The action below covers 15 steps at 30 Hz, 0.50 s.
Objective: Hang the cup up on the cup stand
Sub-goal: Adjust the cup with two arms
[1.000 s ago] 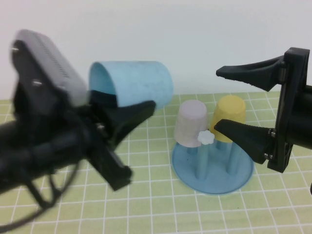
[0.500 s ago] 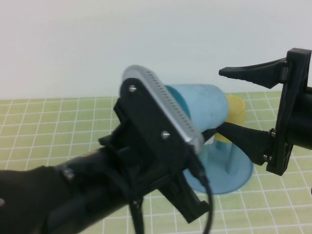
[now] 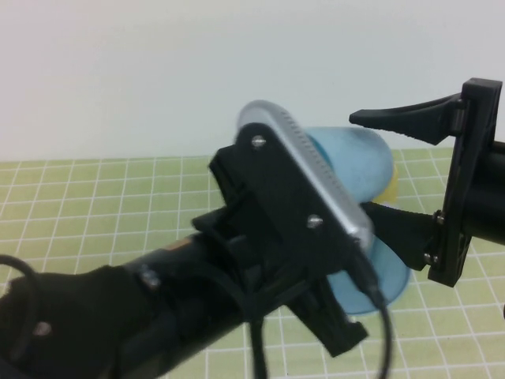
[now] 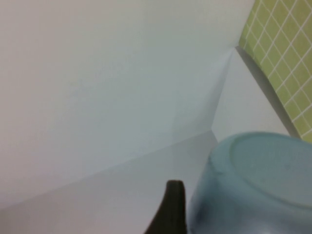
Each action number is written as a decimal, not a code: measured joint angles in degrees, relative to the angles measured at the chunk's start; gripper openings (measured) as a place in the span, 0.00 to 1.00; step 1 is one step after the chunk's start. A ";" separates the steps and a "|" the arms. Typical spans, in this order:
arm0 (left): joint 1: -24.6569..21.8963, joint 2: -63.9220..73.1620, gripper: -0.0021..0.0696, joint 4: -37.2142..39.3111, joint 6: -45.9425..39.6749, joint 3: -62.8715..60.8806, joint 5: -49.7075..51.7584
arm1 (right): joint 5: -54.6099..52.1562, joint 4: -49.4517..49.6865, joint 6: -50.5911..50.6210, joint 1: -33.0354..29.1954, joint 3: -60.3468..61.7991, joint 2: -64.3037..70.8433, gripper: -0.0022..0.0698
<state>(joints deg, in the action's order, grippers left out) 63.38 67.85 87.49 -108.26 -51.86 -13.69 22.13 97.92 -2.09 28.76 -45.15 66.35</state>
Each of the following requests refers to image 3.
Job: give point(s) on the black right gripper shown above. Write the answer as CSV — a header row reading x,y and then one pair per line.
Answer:
x,y
473,138

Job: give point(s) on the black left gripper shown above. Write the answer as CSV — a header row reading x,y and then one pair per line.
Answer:
x,y
335,335

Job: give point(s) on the light blue cup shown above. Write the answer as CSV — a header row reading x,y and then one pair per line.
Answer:
x,y
355,166

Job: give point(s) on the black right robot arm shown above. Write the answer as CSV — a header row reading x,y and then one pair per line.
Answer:
x,y
489,197

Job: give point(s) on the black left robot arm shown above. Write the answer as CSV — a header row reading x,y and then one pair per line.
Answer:
x,y
118,316

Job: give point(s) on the yellow cup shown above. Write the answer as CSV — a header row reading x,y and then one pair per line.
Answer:
x,y
390,189

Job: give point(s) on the blue cup stand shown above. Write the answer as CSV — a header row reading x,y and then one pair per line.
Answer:
x,y
394,284

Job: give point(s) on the green checked tablecloth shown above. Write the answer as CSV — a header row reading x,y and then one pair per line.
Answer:
x,y
98,197

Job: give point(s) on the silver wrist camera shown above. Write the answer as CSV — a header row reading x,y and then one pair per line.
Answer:
x,y
315,169

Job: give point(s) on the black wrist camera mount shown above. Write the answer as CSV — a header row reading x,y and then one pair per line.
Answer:
x,y
272,189

